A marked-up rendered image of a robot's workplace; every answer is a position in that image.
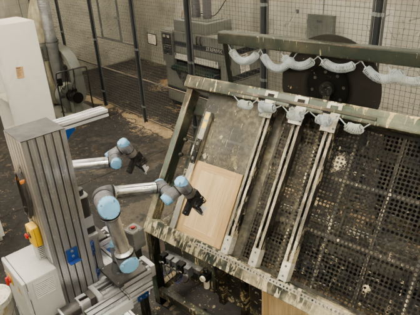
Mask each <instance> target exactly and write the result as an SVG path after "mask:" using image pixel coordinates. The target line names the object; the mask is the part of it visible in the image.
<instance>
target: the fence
mask: <svg viewBox="0 0 420 315"><path fill-rule="evenodd" d="M206 113H209V117H208V120H207V119H205V117H206ZM206 113H205V116H204V119H203V122H202V126H203V123H204V122H207V123H206V127H205V128H203V127H202V126H201V129H200V132H199V135H198V138H199V139H202V142H201V145H200V148H199V151H198V154H197V158H196V161H195V163H194V164H193V163H191V162H190V163H189V167H188V169H187V173H186V179H187V180H188V181H189V183H191V179H192V176H193V173H194V170H195V167H196V163H197V161H198V160H199V158H200V155H201V152H202V150H203V146H204V142H205V140H206V136H207V134H208V130H209V127H210V124H211V121H212V118H213V113H211V112H206ZM184 201H185V197H184V196H183V194H182V195H181V196H180V197H179V198H178V200H177V204H176V208H175V210H174V214H173V216H172V220H171V223H170V226H169V227H171V228H173V229H176V226H177V224H178V221H179V217H180V214H181V211H182V208H183V204H184Z"/></svg>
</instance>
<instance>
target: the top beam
mask: <svg viewBox="0 0 420 315"><path fill-rule="evenodd" d="M184 86H185V87H187V88H191V89H194V90H196V91H201V92H204V93H209V94H215V95H219V96H224V97H228V98H233V99H235V97H236V98H237V99H239V100H241V99H243V100H245V101H251V102H252V103H253V102H254V101H255V100H256V102H255V103H257V104H258V102H257V101H261V100H259V99H258V97H252V96H247V95H243V94H238V93H234V92H229V91H228V89H235V90H239V91H245V92H249V93H254V94H260V95H265V93H266V90H268V91H274V90H270V89H263V88H260V87H253V86H247V85H243V84H236V83H233V82H226V81H220V80H216V79H209V78H206V77H199V76H193V75H189V74H188V75H187V77H186V81H185V83H184ZM274 92H278V93H279V94H278V97H277V98H280V99H286V100H290V101H294V100H295V97H296V96H301V95H297V94H291V93H286V92H280V91H274ZM234 96H235V97H234ZM301 97H305V98H309V102H308V104H312V105H315V106H321V107H325V108H326V107H327V105H328V102H332V103H338V104H343V107H342V111H347V112H350V113H356V114H363V115H367V116H372V117H376V118H377V121H371V120H367V119H361V118H358V117H352V116H346V115H342V114H340V118H341V119H342V120H343V121H344V122H346V123H348V122H349V123H350V122H352V123H354V124H361V125H362V126H367V125H368V124H371V125H369V126H368V127H370V128H376V129H381V130H385V131H390V132H394V133H399V134H405V135H408V136H414V137H417V138H420V117H415V116H408V115H405V114H398V113H395V112H388V111H382V110H378V109H371V108H368V107H361V106H355V105H351V104H344V103H340V102H334V101H328V100H323V99H318V98H313V97H307V96H301ZM275 105H276V107H278V106H280V105H281V107H279V108H281V109H284V108H283V107H282V106H284V107H285V108H286V109H287V110H289V108H291V107H292V106H289V104H287V103H283V102H277V101H276V103H275ZM307 111H309V112H308V113H307V114H310V115H312V114H311V113H310V111H311V112H312V113H313V114H314V115H315V116H318V114H319V115H320V114H322V115H323V114H324V113H323V111H322V110H318V109H312V108H308V107H307V108H306V112H307ZM306 112H305V113H306Z"/></svg>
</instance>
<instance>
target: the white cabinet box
mask: <svg viewBox="0 0 420 315"><path fill-rule="evenodd" d="M0 116H1V120H2V124H3V126H4V129H8V128H12V127H14V126H18V125H21V124H25V123H29V122H31V121H35V120H38V119H42V118H48V119H50V120H52V121H53V120H55V119H56V117H55V113H54V108H53V103H52V99H51V94H50V91H49V86H48V80H47V77H46V72H45V68H44V64H43V59H42V55H41V50H40V47H39V41H38V36H37V33H36V28H35V24H34V20H31V19H26V18H22V17H17V16H16V17H8V18H4V19H0Z"/></svg>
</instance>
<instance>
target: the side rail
mask: <svg viewBox="0 0 420 315"><path fill-rule="evenodd" d="M199 95H200V92H197V91H195V90H193V89H187V91H186V95H185V97H184V101H183V104H182V107H181V110H180V113H179V117H178V119H177V123H176V126H175V129H174V132H173V135H172V138H171V142H170V145H169V148H168V150H167V154H166V158H165V160H164V164H163V166H162V170H161V173H160V176H159V179H163V180H165V181H166V182H167V183H168V184H169V185H170V183H171V181H172V180H173V177H174V174H175V172H176V168H177V165H178V162H179V158H180V156H179V153H180V152H182V150H183V146H184V143H185V142H184V141H183V139H184V138H185V137H186V136H187V134H188V131H189V127H190V124H191V121H192V118H193V110H194V107H195V106H196V105H197V103H198V99H199ZM161 196H162V195H161V194H160V193H159V194H154V196H153V198H152V201H151V205H150V208H149V211H148V214H147V217H149V218H156V219H160V218H161V215H162V213H163V209H164V205H165V203H164V202H163V201H162V199H161V198H160V197H161Z"/></svg>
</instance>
